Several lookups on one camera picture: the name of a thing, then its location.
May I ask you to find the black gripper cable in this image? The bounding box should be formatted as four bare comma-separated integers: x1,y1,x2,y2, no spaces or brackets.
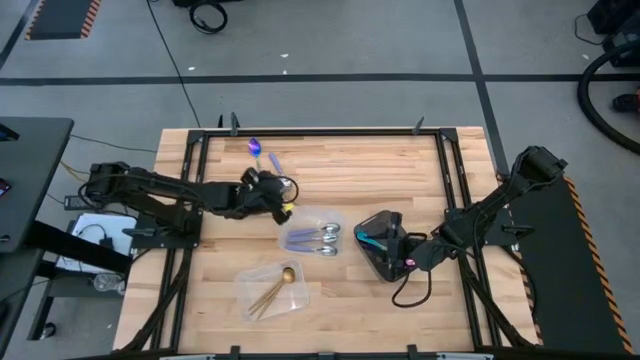
278,176,300,211
391,269,433,309

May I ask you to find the dark grey plastic container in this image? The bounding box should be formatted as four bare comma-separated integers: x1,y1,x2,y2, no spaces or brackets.
353,209,426,284

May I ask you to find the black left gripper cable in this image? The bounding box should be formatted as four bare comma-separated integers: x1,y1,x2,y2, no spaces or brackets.
278,176,300,211

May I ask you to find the clear plastic container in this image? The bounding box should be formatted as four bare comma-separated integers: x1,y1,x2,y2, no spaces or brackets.
277,207,346,259
234,258,311,322

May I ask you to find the black floor cable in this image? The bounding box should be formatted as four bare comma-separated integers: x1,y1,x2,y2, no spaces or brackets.
145,0,202,129

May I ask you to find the small hazard-striped black mat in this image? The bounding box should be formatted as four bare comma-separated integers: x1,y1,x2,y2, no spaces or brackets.
23,0,103,41

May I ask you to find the black and orange device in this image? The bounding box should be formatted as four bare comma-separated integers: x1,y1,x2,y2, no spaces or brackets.
612,89,640,114

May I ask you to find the white board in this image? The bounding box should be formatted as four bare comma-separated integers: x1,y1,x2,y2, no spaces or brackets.
55,213,139,275

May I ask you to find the black aluminium table frame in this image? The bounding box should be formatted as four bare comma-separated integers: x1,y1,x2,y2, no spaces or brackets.
122,127,536,354

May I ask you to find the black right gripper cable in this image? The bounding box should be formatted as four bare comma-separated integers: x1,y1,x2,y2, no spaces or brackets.
391,269,433,309

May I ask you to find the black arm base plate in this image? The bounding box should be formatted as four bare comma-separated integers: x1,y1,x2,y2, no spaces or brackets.
443,207,536,247
123,209,202,250

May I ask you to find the large hazard-striped black mat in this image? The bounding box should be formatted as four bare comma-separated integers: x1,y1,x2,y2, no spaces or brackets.
499,177,635,356

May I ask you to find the black power adapter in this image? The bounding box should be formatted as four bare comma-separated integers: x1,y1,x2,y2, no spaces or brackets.
63,194,104,211

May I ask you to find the clear plastic bottle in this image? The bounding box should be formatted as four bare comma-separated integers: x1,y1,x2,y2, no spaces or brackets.
92,272,126,296

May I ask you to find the coiled black cable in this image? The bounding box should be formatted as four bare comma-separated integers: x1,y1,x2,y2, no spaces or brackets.
188,1,229,35

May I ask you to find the thick black hose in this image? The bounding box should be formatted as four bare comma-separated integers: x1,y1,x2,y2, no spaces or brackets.
576,39,640,156

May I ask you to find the black desk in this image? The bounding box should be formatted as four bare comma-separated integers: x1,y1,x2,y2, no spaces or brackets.
0,117,134,351

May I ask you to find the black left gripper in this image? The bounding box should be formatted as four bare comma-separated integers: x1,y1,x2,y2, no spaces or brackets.
241,167,296,226

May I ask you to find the black equipment case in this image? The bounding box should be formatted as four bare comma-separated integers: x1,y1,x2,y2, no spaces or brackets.
587,0,640,69

